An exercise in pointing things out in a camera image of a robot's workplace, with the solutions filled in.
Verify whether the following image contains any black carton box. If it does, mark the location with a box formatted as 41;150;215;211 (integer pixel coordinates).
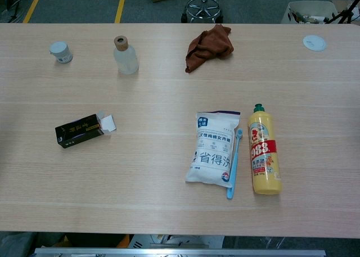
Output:
55;110;117;149

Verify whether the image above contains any white storage bin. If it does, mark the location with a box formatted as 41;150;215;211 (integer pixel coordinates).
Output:
280;1;340;25

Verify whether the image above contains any white printed pouch bag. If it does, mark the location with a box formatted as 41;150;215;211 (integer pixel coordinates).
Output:
184;110;241;188

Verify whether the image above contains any white robot base unit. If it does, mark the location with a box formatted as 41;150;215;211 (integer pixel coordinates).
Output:
128;233;225;249

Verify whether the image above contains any chrome stool base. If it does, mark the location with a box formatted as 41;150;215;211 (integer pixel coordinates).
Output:
181;0;224;24

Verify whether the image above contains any white round cable grommet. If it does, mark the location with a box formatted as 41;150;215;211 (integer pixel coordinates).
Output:
302;34;327;52

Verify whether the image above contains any brown crumpled cloth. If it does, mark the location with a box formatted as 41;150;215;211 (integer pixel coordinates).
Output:
184;24;235;74

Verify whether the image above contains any small white lidded jar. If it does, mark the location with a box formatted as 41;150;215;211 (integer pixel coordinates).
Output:
49;41;74;64

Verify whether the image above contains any yellow detergent bottle green cap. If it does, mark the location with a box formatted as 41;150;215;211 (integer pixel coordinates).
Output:
247;103;283;196

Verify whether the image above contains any frosted bottle with wooden cap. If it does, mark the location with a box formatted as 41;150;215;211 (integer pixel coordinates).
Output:
112;35;140;75

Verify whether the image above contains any aluminium profile rail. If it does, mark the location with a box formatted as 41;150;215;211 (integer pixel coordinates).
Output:
33;247;326;257

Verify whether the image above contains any light blue toothbrush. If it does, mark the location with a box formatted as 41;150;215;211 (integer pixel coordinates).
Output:
226;128;244;200

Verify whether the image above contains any black tripod stand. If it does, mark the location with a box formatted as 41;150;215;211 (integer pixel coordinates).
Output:
326;0;360;25

